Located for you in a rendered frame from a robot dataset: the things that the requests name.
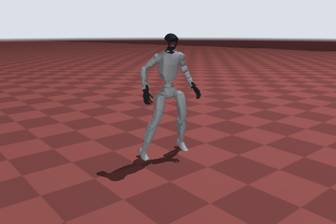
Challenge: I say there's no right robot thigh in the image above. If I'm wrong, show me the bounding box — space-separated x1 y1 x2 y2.
150 91 165 129

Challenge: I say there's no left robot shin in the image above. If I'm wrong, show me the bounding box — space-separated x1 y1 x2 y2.
176 122 186 143

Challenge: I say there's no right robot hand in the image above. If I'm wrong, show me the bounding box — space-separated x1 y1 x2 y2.
143 85 153 104

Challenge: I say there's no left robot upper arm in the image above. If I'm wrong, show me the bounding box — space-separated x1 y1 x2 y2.
179 51 187 72

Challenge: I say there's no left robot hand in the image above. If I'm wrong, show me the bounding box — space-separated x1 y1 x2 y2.
191 82 201 99

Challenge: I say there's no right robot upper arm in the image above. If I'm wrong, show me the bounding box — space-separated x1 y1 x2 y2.
143 54 164 74

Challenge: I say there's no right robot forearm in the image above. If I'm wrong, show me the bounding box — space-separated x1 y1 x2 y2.
140 67 148 90

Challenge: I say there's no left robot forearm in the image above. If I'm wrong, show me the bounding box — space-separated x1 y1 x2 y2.
183 69 194 87

